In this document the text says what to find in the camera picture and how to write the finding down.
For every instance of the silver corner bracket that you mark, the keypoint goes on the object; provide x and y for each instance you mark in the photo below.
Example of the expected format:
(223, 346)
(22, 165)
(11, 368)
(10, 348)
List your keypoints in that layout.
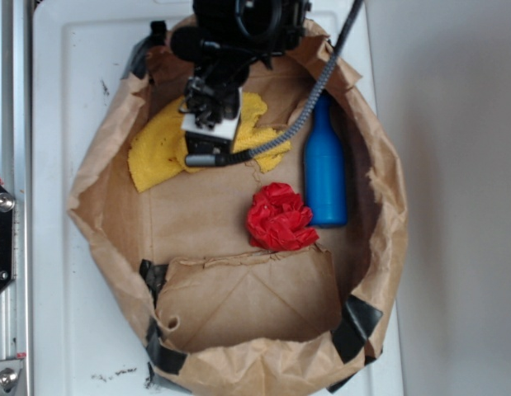
(10, 376)

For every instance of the brown paper bag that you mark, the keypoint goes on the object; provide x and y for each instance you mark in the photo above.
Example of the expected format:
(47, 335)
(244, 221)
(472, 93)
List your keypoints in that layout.
(216, 315)

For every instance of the aluminium frame rail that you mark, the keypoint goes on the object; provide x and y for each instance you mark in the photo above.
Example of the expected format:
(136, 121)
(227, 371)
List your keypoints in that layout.
(15, 156)

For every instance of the white plastic tray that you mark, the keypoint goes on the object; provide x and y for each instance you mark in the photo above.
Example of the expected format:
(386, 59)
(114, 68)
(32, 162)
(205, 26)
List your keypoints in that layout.
(82, 343)

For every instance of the blue plastic bottle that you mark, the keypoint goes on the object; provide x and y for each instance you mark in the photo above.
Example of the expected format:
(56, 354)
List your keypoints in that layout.
(324, 170)

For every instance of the red crumpled paper ball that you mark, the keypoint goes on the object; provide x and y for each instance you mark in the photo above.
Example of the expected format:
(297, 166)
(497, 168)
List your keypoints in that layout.
(278, 220)

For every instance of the black corner bracket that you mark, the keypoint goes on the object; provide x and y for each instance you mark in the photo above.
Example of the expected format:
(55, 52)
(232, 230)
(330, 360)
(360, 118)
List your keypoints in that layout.
(7, 207)

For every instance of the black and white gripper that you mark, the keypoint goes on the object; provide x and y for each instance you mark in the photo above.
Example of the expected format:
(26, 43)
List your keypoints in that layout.
(211, 106)

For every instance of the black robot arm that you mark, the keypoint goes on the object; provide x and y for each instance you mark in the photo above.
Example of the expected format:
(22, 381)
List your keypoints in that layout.
(228, 37)

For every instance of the yellow cloth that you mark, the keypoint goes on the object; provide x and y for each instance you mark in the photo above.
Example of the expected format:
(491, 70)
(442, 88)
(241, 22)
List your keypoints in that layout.
(157, 153)

